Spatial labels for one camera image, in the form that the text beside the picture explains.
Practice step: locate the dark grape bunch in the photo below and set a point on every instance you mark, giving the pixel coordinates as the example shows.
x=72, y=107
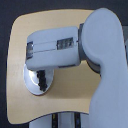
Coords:
x=42, y=80

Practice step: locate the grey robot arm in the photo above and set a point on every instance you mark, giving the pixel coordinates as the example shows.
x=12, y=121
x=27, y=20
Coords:
x=100, y=42

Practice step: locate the white table base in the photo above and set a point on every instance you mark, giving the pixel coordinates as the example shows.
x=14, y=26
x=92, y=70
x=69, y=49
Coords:
x=62, y=120

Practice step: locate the white round plate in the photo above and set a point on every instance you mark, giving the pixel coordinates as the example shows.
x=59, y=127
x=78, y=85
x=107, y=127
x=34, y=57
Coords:
x=31, y=80

